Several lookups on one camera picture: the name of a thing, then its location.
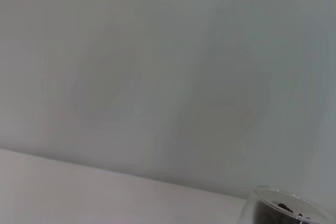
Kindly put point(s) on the coffee bean pile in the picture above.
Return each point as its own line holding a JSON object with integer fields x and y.
{"x": 283, "y": 206}

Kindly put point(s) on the clear glass cup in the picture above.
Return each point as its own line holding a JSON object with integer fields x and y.
{"x": 252, "y": 208}

